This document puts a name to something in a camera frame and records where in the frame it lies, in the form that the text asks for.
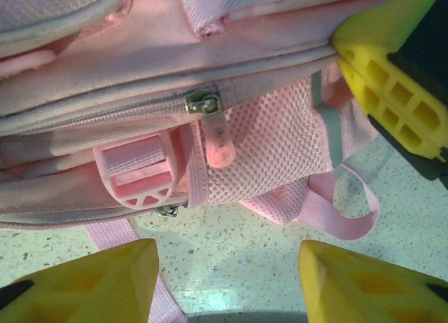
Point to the pink student backpack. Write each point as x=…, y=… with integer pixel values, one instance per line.
x=140, y=74

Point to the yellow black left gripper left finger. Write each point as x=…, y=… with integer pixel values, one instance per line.
x=80, y=291

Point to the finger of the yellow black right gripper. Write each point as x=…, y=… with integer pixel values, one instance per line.
x=395, y=99
x=385, y=18

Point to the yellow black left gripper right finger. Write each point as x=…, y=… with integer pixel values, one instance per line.
x=378, y=291

